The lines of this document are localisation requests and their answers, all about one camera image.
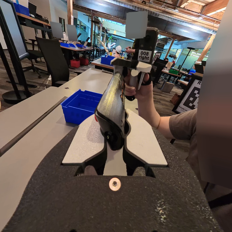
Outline black framed marker sign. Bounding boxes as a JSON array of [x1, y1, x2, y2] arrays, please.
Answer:
[[172, 74, 203, 113]]

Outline black display panel stand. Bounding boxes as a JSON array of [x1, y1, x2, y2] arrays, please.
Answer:
[[0, 0, 31, 104]]

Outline silver trash can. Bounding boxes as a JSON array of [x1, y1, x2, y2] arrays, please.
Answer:
[[161, 81, 175, 93]]

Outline blue storage box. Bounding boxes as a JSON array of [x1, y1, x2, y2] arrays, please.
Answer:
[[14, 3, 30, 16], [101, 56, 116, 65]]

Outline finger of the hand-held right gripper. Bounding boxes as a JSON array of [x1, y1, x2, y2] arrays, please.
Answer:
[[130, 62, 152, 77], [111, 57, 139, 70]]

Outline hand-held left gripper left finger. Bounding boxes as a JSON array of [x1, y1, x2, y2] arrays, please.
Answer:
[[62, 115, 108, 176]]

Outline person's grey shirt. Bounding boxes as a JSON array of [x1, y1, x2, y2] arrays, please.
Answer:
[[169, 108, 232, 232]]

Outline black office chair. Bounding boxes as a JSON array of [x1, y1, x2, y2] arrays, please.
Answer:
[[36, 37, 70, 87]]

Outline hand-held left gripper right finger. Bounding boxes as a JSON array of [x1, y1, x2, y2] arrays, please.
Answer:
[[122, 109, 168, 176]]

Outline blue plastic bin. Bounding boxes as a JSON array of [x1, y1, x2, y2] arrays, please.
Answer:
[[61, 90, 103, 125]]

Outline black remote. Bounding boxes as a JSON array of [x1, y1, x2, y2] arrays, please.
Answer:
[[94, 65, 130, 151]]

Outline person's right hand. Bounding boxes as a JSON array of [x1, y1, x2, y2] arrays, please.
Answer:
[[123, 71, 155, 104]]

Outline wooden background desk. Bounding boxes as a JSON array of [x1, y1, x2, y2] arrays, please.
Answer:
[[15, 12, 51, 29]]

